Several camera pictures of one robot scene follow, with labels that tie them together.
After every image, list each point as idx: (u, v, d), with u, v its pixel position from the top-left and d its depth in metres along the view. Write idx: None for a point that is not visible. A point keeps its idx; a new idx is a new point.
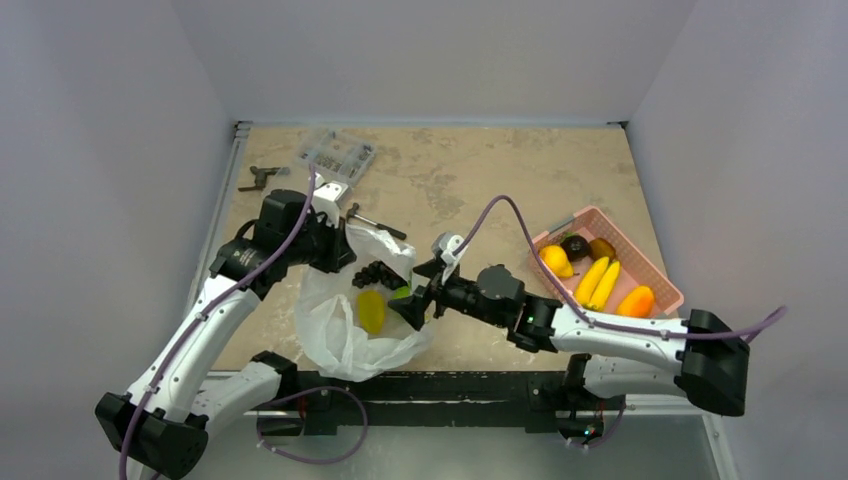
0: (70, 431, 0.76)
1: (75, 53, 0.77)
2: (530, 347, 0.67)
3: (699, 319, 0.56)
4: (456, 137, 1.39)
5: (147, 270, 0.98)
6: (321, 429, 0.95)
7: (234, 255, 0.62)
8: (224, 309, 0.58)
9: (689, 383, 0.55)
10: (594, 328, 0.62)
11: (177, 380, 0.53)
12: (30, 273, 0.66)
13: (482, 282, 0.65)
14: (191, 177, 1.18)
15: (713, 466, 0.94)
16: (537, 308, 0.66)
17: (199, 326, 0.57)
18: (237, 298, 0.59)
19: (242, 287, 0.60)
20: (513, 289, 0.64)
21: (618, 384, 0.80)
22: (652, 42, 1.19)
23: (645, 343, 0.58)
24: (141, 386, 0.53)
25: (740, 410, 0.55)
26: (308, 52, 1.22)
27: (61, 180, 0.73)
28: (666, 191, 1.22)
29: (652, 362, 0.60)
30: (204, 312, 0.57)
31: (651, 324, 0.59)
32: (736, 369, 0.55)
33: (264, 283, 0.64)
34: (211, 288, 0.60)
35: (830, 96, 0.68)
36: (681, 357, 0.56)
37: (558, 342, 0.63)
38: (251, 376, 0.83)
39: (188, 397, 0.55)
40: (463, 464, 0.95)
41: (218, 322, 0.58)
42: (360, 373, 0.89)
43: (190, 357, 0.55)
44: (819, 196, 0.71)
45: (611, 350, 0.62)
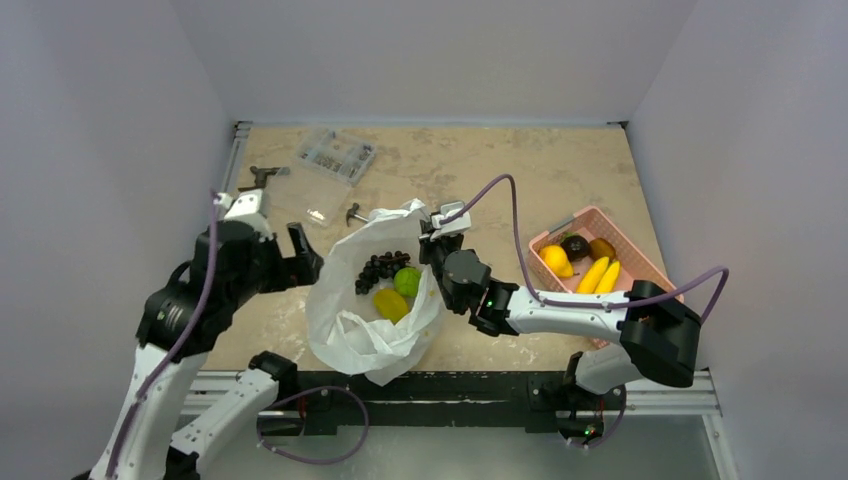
0: (69, 430, 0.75)
1: (75, 53, 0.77)
2: (491, 332, 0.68)
3: (640, 289, 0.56)
4: (456, 137, 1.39)
5: (148, 270, 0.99)
6: (321, 429, 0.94)
7: (159, 316, 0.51)
8: (161, 387, 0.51)
9: (633, 353, 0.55)
10: (546, 306, 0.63)
11: (133, 466, 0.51)
12: (31, 270, 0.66)
13: (447, 266, 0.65)
14: (190, 176, 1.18)
15: (713, 466, 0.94)
16: (498, 293, 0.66)
17: (138, 409, 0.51)
18: (172, 372, 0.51)
19: (174, 359, 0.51)
20: (479, 275, 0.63)
21: (603, 375, 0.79)
22: (653, 42, 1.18)
23: (590, 316, 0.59)
24: (100, 471, 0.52)
25: (691, 379, 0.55)
26: (308, 52, 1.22)
27: (62, 181, 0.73)
28: (666, 191, 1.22)
29: (602, 337, 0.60)
30: (140, 394, 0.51)
31: (596, 297, 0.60)
32: (680, 340, 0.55)
33: (204, 339, 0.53)
34: (144, 360, 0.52)
35: (829, 96, 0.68)
36: (620, 327, 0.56)
37: (516, 323, 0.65)
38: (246, 391, 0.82)
39: (150, 469, 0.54)
40: (463, 464, 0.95)
41: (158, 400, 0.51)
42: (404, 345, 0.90)
43: (140, 440, 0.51)
44: (818, 195, 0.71)
45: (564, 327, 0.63)
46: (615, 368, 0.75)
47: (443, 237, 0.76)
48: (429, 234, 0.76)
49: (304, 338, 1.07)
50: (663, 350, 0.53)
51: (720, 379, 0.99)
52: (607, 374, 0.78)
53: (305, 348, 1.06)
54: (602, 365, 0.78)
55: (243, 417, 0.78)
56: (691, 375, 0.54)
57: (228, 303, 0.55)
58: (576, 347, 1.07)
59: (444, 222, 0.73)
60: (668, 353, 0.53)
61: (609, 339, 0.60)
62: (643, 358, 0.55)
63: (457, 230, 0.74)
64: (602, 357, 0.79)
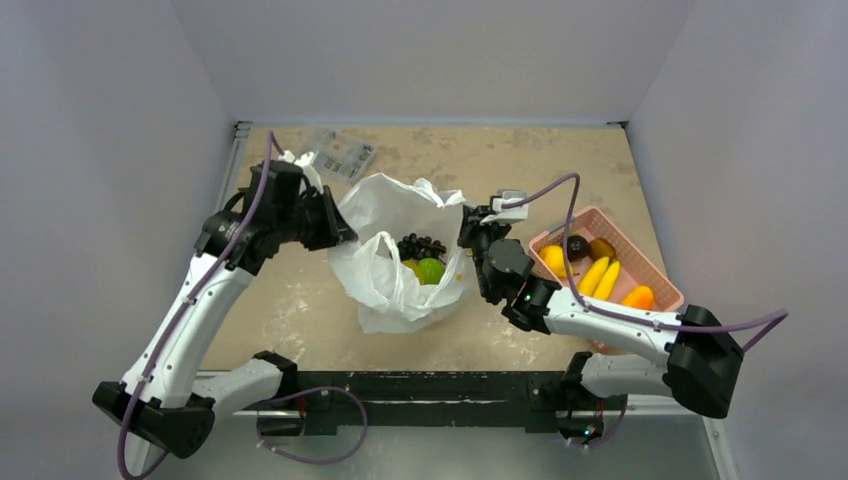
0: (68, 430, 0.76)
1: (75, 54, 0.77)
2: (523, 325, 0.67)
3: (694, 314, 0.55)
4: (456, 137, 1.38)
5: (148, 269, 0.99)
6: (321, 429, 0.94)
7: (219, 230, 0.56)
8: (212, 291, 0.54)
9: (675, 376, 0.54)
10: (588, 312, 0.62)
11: (171, 368, 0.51)
12: (30, 270, 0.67)
13: (493, 252, 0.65)
14: (191, 176, 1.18)
15: (713, 466, 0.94)
16: (536, 288, 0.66)
17: (187, 311, 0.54)
18: (225, 277, 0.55)
19: (228, 264, 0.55)
20: (521, 265, 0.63)
21: (614, 382, 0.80)
22: (652, 43, 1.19)
23: (636, 332, 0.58)
24: (135, 375, 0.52)
25: (724, 411, 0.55)
26: (307, 52, 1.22)
27: (61, 181, 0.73)
28: (666, 191, 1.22)
29: (642, 354, 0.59)
30: (192, 296, 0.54)
31: (645, 314, 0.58)
32: (725, 372, 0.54)
33: (255, 259, 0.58)
34: (197, 269, 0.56)
35: (828, 96, 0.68)
36: (670, 349, 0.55)
37: (551, 322, 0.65)
38: (255, 370, 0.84)
39: (186, 381, 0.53)
40: (463, 464, 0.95)
41: (208, 304, 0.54)
42: (413, 313, 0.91)
43: (182, 341, 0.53)
44: (817, 196, 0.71)
45: (602, 338, 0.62)
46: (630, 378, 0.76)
47: (494, 222, 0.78)
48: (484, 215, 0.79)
49: (304, 338, 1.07)
50: (707, 381, 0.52)
51: None
52: (620, 382, 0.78)
53: (305, 347, 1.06)
54: (620, 373, 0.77)
55: (246, 394, 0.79)
56: (726, 407, 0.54)
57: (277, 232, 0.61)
58: (577, 348, 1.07)
59: (502, 207, 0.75)
60: (710, 384, 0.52)
61: (648, 359, 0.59)
62: (682, 383, 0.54)
63: (513, 218, 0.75)
64: (618, 365, 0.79)
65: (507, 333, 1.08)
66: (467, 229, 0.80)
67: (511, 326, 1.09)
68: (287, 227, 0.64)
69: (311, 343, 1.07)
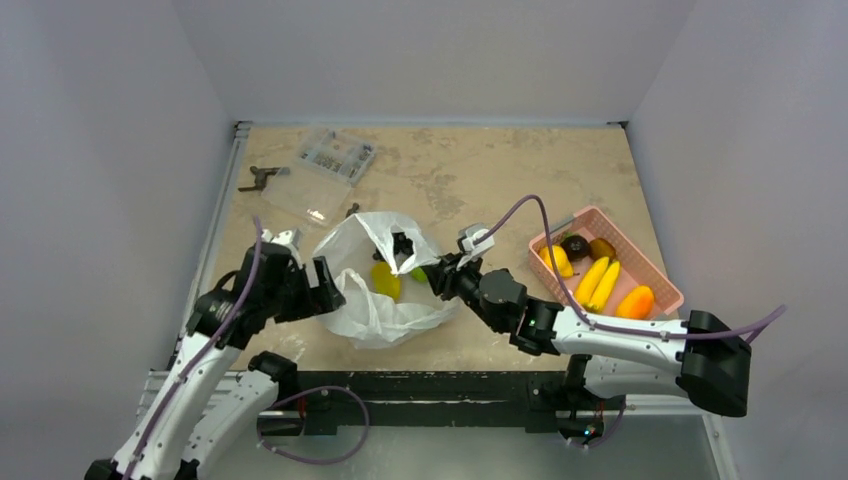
0: (67, 430, 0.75)
1: (75, 52, 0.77)
2: (533, 351, 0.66)
3: (699, 321, 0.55)
4: (456, 137, 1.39)
5: (147, 269, 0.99)
6: (321, 429, 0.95)
7: (210, 309, 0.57)
8: (202, 370, 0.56)
9: (690, 384, 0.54)
10: (596, 330, 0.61)
11: (161, 446, 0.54)
12: (31, 268, 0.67)
13: (486, 287, 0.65)
14: (190, 176, 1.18)
15: (713, 466, 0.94)
16: (539, 311, 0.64)
17: (178, 389, 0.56)
18: (215, 357, 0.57)
19: (218, 344, 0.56)
20: (516, 293, 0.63)
21: (620, 385, 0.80)
22: (652, 43, 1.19)
23: (645, 345, 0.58)
24: (127, 454, 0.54)
25: (743, 409, 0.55)
26: (308, 51, 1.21)
27: (62, 180, 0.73)
28: (666, 191, 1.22)
29: (651, 363, 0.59)
30: (183, 375, 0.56)
31: (651, 325, 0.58)
32: (737, 372, 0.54)
33: (244, 336, 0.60)
34: (189, 347, 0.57)
35: (829, 95, 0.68)
36: (681, 357, 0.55)
37: (560, 344, 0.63)
38: (245, 394, 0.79)
39: (176, 455, 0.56)
40: (463, 464, 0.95)
41: (198, 383, 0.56)
42: (392, 332, 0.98)
43: (172, 420, 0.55)
44: (818, 195, 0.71)
45: (611, 353, 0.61)
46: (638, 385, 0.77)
47: (469, 261, 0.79)
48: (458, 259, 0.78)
49: (304, 338, 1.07)
50: (722, 385, 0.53)
51: None
52: (626, 384, 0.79)
53: (305, 347, 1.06)
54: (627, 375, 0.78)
55: (242, 423, 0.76)
56: (744, 407, 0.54)
57: (264, 309, 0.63)
58: None
59: (475, 245, 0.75)
60: (725, 387, 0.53)
61: (659, 367, 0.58)
62: (698, 390, 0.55)
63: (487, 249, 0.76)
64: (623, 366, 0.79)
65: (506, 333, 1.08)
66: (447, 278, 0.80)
67: None
68: (275, 303, 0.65)
69: (311, 343, 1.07)
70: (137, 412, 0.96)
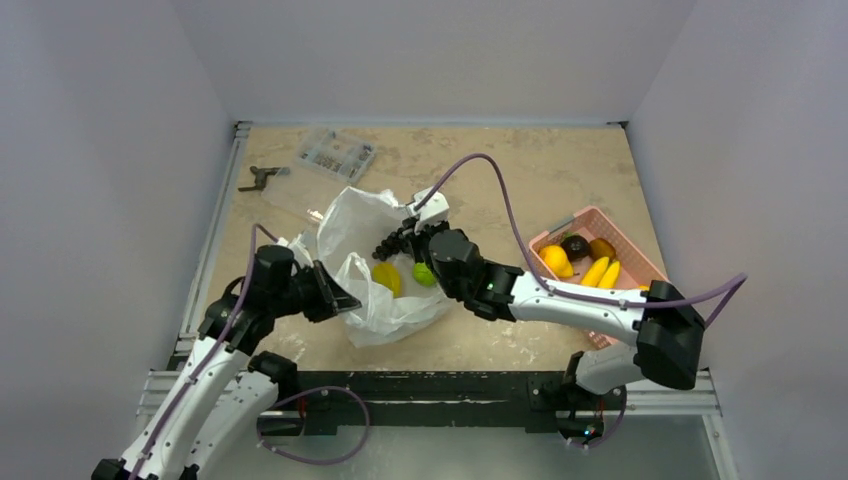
0: (68, 431, 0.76)
1: (76, 54, 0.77)
2: (487, 315, 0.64)
3: (658, 290, 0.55)
4: (456, 137, 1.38)
5: (147, 269, 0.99)
6: (321, 429, 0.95)
7: (221, 316, 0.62)
8: (212, 372, 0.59)
9: (642, 352, 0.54)
10: (554, 296, 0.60)
11: (168, 445, 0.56)
12: (32, 270, 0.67)
13: (434, 246, 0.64)
14: (190, 176, 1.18)
15: (712, 465, 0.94)
16: (497, 275, 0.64)
17: (187, 390, 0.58)
18: (223, 360, 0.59)
19: (227, 348, 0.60)
20: (465, 252, 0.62)
21: (606, 375, 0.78)
22: (652, 43, 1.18)
23: (603, 312, 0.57)
24: (135, 451, 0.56)
25: (692, 383, 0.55)
26: (307, 52, 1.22)
27: (62, 181, 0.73)
28: (665, 191, 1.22)
29: (607, 332, 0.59)
30: (193, 376, 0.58)
31: (610, 293, 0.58)
32: (690, 344, 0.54)
33: (253, 340, 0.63)
34: (198, 350, 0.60)
35: (828, 96, 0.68)
36: (636, 327, 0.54)
37: (516, 309, 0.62)
38: (244, 395, 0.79)
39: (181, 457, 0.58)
40: (463, 464, 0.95)
41: (207, 384, 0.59)
42: (386, 327, 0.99)
43: (181, 422, 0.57)
44: (817, 196, 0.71)
45: (569, 320, 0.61)
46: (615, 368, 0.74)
47: (426, 225, 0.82)
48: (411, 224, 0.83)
49: (304, 338, 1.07)
50: (673, 355, 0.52)
51: (720, 380, 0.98)
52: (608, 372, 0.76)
53: (305, 347, 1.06)
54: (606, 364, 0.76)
55: (241, 425, 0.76)
56: (693, 378, 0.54)
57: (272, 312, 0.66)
58: (577, 347, 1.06)
59: (417, 210, 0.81)
60: (677, 358, 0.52)
61: (615, 336, 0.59)
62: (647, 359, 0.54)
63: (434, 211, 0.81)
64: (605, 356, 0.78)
65: (506, 333, 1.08)
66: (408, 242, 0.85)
67: (510, 326, 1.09)
68: (285, 305, 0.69)
69: (311, 343, 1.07)
70: (137, 412, 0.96)
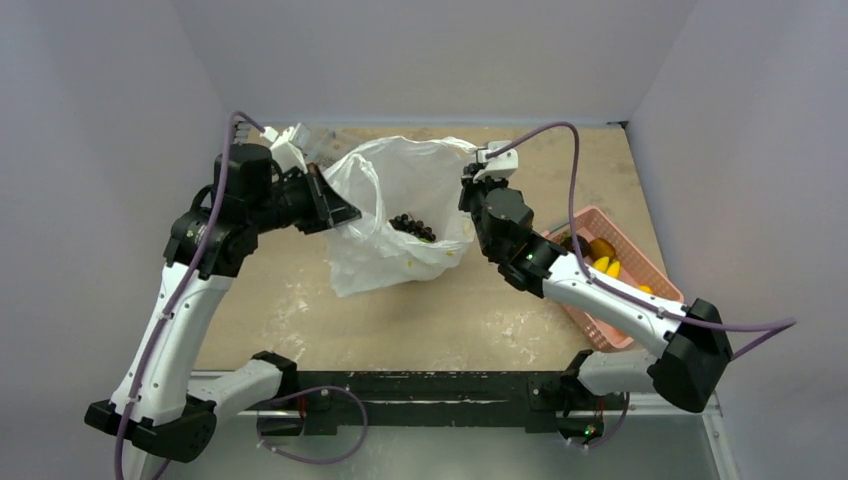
0: (67, 430, 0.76)
1: (76, 54, 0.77)
2: (517, 283, 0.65)
3: (700, 308, 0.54)
4: (456, 137, 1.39)
5: (147, 269, 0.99)
6: (321, 429, 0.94)
7: (188, 235, 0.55)
8: (190, 303, 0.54)
9: (663, 363, 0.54)
10: (592, 285, 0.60)
11: (157, 385, 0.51)
12: (31, 271, 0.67)
13: (494, 200, 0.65)
14: (190, 176, 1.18)
15: (713, 466, 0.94)
16: (538, 247, 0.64)
17: (166, 326, 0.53)
18: (199, 288, 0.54)
19: (203, 274, 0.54)
20: (521, 215, 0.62)
21: (607, 378, 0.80)
22: (652, 43, 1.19)
23: (636, 314, 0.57)
24: (122, 396, 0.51)
25: (700, 406, 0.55)
26: (307, 52, 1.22)
27: (62, 182, 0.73)
28: (665, 191, 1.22)
29: (633, 334, 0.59)
30: (169, 311, 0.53)
31: (651, 298, 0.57)
32: (710, 368, 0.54)
33: (231, 260, 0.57)
34: (170, 281, 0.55)
35: (828, 96, 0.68)
36: (668, 338, 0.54)
37: (549, 287, 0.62)
38: (252, 371, 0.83)
39: (176, 394, 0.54)
40: (464, 465, 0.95)
41: (186, 317, 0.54)
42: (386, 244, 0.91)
43: (166, 360, 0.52)
44: (817, 196, 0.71)
45: (598, 311, 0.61)
46: (619, 374, 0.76)
47: (488, 178, 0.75)
48: (474, 173, 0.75)
49: (304, 338, 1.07)
50: (694, 374, 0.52)
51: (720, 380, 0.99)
52: (610, 377, 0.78)
53: (305, 347, 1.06)
54: (612, 367, 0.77)
55: (249, 395, 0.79)
56: (704, 402, 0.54)
57: (252, 226, 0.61)
58: (577, 347, 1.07)
59: (488, 158, 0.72)
60: (696, 378, 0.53)
61: (638, 339, 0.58)
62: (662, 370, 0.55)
63: (502, 169, 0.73)
64: (612, 360, 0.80)
65: (507, 333, 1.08)
66: (462, 189, 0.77)
67: (511, 326, 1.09)
68: (263, 217, 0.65)
69: (311, 343, 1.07)
70: None
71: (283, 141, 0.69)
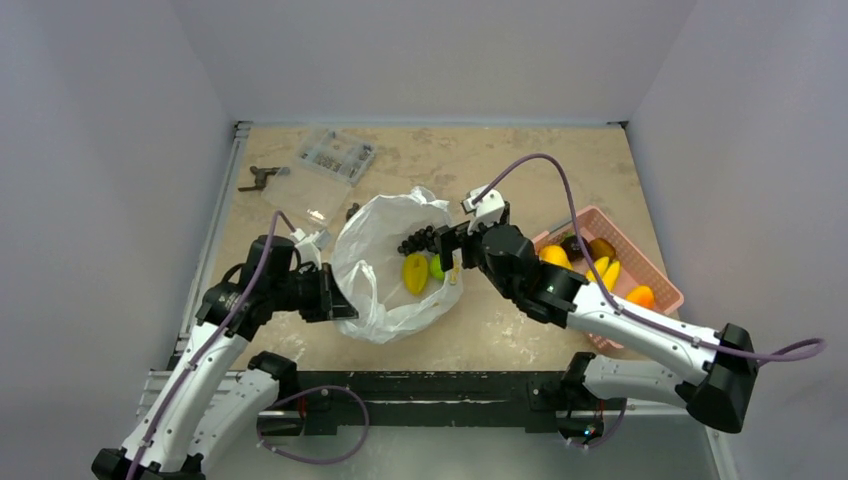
0: (68, 431, 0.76)
1: (76, 54, 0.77)
2: (541, 317, 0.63)
3: (732, 334, 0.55)
4: (456, 137, 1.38)
5: (147, 269, 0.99)
6: (321, 430, 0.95)
7: (220, 299, 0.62)
8: (212, 357, 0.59)
9: (701, 391, 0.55)
10: (620, 315, 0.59)
11: (170, 432, 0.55)
12: (32, 270, 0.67)
13: (490, 240, 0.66)
14: (190, 176, 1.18)
15: (713, 466, 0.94)
16: (556, 276, 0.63)
17: (188, 376, 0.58)
18: (224, 345, 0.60)
19: (227, 332, 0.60)
20: (521, 247, 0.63)
21: (617, 386, 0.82)
22: (652, 44, 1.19)
23: (672, 345, 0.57)
24: (135, 440, 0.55)
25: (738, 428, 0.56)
26: (307, 51, 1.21)
27: (62, 181, 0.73)
28: (666, 191, 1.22)
29: (668, 364, 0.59)
30: (193, 362, 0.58)
31: (682, 327, 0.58)
32: (745, 388, 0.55)
33: (251, 325, 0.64)
34: (198, 337, 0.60)
35: (828, 95, 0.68)
36: (707, 368, 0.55)
37: (577, 319, 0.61)
38: (246, 391, 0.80)
39: (184, 444, 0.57)
40: (464, 465, 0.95)
41: (208, 370, 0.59)
42: (384, 336, 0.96)
43: (182, 409, 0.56)
44: (817, 196, 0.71)
45: (629, 342, 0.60)
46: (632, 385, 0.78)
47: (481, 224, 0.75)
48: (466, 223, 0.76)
49: (304, 338, 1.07)
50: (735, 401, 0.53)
51: None
52: (621, 386, 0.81)
53: (305, 348, 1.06)
54: (626, 378, 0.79)
55: (241, 421, 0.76)
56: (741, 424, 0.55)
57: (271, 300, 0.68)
58: (577, 348, 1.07)
59: (476, 204, 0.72)
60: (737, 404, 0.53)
61: (673, 368, 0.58)
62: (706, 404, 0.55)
63: (491, 211, 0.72)
64: (625, 370, 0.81)
65: (506, 333, 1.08)
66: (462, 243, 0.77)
67: (510, 326, 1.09)
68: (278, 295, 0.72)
69: (310, 343, 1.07)
70: (137, 413, 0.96)
71: (309, 240, 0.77)
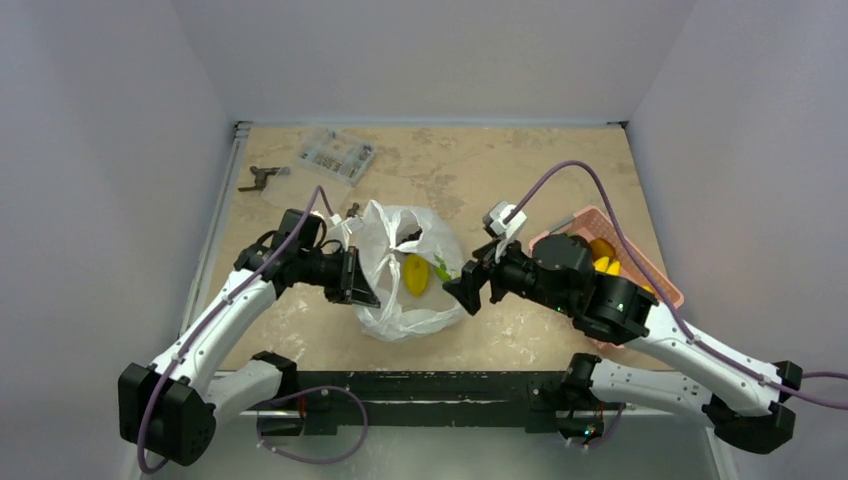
0: (67, 431, 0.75)
1: (76, 54, 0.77)
2: (603, 334, 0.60)
3: (793, 374, 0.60)
4: (456, 137, 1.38)
5: (147, 269, 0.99)
6: (321, 430, 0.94)
7: (257, 254, 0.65)
8: (248, 295, 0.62)
9: (760, 423, 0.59)
10: (692, 345, 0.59)
11: (202, 354, 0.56)
12: (31, 269, 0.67)
13: (542, 255, 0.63)
14: (191, 176, 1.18)
15: (713, 466, 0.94)
16: (616, 288, 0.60)
17: (223, 309, 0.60)
18: (260, 286, 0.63)
19: (265, 277, 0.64)
20: (579, 260, 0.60)
21: (626, 393, 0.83)
22: (652, 44, 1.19)
23: (741, 381, 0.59)
24: (166, 358, 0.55)
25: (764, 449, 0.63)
26: (308, 52, 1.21)
27: (62, 181, 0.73)
28: (665, 191, 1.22)
29: (729, 396, 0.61)
30: (230, 297, 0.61)
31: (748, 364, 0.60)
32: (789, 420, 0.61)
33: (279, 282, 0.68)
34: (234, 278, 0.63)
35: (829, 95, 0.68)
36: (772, 407, 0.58)
37: (647, 341, 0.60)
38: (252, 372, 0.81)
39: (206, 373, 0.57)
40: (464, 465, 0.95)
41: (242, 307, 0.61)
42: (393, 334, 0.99)
43: (215, 335, 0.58)
44: (818, 196, 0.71)
45: (694, 370, 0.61)
46: (641, 393, 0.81)
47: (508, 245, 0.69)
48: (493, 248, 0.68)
49: (304, 338, 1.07)
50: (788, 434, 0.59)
51: None
52: (632, 394, 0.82)
53: (305, 347, 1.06)
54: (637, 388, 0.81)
55: (243, 399, 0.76)
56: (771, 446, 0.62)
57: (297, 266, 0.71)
58: (578, 349, 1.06)
59: (507, 224, 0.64)
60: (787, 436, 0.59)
61: (731, 399, 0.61)
62: (749, 436, 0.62)
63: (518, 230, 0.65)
64: (637, 379, 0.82)
65: (506, 333, 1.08)
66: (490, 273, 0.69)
67: (510, 326, 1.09)
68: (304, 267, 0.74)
69: (310, 343, 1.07)
70: None
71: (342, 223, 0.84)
